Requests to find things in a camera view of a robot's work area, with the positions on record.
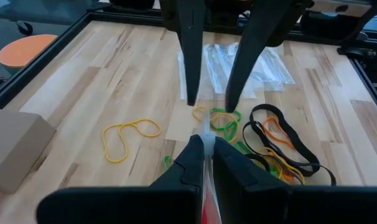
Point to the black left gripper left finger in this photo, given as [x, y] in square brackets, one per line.
[129, 205]

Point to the orange bowl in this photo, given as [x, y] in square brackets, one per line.
[23, 51]

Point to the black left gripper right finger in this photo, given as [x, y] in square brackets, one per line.
[285, 205]

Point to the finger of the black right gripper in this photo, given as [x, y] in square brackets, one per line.
[257, 46]
[191, 46]

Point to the yellow rubber band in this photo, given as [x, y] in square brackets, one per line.
[104, 141]
[196, 113]

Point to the small brown cardboard box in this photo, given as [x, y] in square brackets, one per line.
[14, 146]

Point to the wide black rubber band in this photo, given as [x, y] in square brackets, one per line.
[300, 146]
[331, 177]

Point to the clear plastic zip bag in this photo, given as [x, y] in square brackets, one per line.
[208, 143]

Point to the stack of clear plastic bags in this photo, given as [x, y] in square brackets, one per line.
[269, 71]

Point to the red rubber band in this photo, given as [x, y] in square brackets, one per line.
[210, 208]

